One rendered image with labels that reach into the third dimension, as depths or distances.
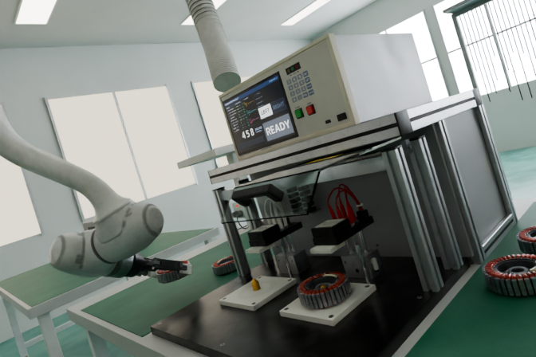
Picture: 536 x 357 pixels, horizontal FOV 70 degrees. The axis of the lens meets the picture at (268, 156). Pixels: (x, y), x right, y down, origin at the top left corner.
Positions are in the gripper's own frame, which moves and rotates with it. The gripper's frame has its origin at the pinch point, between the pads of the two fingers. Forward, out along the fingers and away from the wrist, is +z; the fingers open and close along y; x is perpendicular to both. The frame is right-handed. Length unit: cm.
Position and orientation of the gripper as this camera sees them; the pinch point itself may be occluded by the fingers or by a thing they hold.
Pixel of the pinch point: (173, 271)
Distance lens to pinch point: 133.4
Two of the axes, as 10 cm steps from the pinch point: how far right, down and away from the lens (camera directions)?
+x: 0.4, 9.0, -4.4
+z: 4.9, 3.7, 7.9
